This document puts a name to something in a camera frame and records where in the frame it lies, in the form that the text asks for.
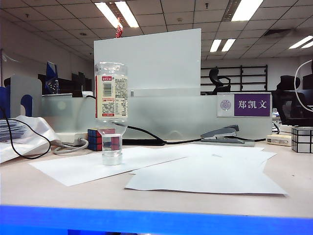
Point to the red hanging ornament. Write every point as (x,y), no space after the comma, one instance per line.
(119,31)

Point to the cream eraser box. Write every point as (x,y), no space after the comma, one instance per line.
(279,140)

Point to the frosted glass desk partition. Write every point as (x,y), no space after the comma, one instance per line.
(159,115)

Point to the colourful Rubik's cube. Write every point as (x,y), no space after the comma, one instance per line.
(93,140)

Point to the grey stapler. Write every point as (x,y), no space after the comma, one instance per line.
(225,133)

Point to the clear plastic bottle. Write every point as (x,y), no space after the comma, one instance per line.
(111,98)

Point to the dark wooden cabinets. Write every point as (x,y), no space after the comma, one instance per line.
(66,85)

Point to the ceiling air vent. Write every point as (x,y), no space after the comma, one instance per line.
(278,32)

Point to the white paper sheet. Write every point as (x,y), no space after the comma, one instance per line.
(244,152)
(73,169)
(207,178)

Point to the black shelf rack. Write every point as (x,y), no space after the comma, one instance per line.
(241,78)

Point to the purple and white name plate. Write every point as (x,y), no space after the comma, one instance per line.
(252,104)

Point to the black office chair with headrest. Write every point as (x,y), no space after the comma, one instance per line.
(215,76)

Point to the white power strip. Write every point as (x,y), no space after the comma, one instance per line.
(71,137)

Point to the blue foreground edge strip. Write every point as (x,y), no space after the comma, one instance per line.
(156,220)

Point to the blue file holder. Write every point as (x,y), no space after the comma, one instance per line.
(4,102)

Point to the double tube ceiling light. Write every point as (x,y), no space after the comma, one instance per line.
(127,14)
(215,45)
(301,42)

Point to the single panel ceiling light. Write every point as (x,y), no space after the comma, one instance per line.
(246,9)

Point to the blue crystal trophy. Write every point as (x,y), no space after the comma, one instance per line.
(51,73)

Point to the stack of printed papers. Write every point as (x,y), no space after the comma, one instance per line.
(9,133)

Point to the white upright board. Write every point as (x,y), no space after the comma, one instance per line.
(159,63)

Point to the white plastic bag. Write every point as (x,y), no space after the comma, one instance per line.
(36,129)

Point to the grey metal bookend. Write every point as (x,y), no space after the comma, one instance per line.
(29,85)

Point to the black mesh office chair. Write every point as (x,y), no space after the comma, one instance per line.
(291,107)

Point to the silver mirror cube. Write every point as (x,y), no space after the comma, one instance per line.
(302,140)

